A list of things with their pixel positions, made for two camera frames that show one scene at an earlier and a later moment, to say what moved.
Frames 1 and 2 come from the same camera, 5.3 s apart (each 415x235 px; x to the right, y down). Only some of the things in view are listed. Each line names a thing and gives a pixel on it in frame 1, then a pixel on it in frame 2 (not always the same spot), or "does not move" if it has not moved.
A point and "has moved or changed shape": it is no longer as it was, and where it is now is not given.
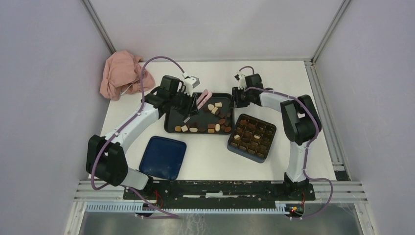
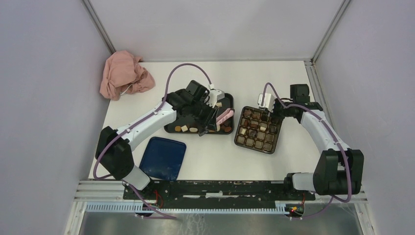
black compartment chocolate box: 251,138 has moved or changed shape
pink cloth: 121,75 does not move
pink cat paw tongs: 203,99 has moved or changed shape
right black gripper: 236,101 → 274,113
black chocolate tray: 215,117 does not move
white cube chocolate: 184,128 does not move
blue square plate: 163,157 does not move
